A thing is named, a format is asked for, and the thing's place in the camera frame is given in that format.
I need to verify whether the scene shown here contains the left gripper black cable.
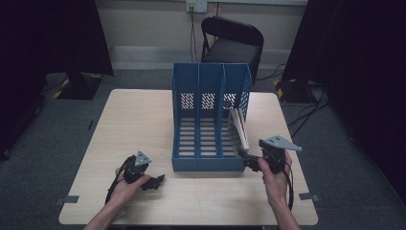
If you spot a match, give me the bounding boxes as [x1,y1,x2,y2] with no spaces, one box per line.
[104,155,136,206]

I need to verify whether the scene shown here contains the black floor cables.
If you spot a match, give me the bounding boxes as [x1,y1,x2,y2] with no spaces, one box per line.
[255,62,331,139]

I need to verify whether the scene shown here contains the black stand base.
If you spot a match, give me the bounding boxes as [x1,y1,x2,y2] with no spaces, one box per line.
[56,72,104,101]
[273,78,317,104]

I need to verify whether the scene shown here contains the white wall outlet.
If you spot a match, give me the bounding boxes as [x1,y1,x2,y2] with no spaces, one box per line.
[186,0,209,14]

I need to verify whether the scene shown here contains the white papers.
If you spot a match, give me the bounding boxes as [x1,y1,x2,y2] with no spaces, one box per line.
[227,107,250,152]

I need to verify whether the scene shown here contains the person's right hand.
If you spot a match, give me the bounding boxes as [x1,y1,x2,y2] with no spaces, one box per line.
[257,150,293,209]

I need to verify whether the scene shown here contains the grey tape strip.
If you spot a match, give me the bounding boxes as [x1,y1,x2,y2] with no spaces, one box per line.
[298,192,321,202]
[54,195,80,206]

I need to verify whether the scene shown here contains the person's left hand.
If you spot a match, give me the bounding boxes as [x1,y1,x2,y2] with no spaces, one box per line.
[107,172,151,209]

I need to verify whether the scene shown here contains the black wall power cable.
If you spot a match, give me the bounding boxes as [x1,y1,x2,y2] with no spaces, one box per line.
[189,7,199,63]

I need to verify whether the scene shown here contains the blue file rack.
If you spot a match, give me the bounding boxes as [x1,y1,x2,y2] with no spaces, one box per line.
[170,61,254,173]

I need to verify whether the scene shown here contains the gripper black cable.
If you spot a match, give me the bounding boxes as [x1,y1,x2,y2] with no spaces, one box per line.
[282,160,295,212]
[104,155,136,206]

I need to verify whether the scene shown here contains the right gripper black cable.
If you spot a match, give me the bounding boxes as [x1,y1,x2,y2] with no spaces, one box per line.
[282,160,295,212]

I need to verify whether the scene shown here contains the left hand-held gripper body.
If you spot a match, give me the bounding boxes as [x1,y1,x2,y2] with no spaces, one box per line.
[123,149,153,186]

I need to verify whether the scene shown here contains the black folding chair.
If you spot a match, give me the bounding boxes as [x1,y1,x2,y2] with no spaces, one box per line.
[200,15,265,84]

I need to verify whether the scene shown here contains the dark curtain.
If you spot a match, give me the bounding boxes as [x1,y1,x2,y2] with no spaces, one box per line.
[282,0,406,205]

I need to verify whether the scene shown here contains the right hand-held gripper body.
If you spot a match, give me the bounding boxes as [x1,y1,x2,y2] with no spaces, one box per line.
[258,134,304,175]

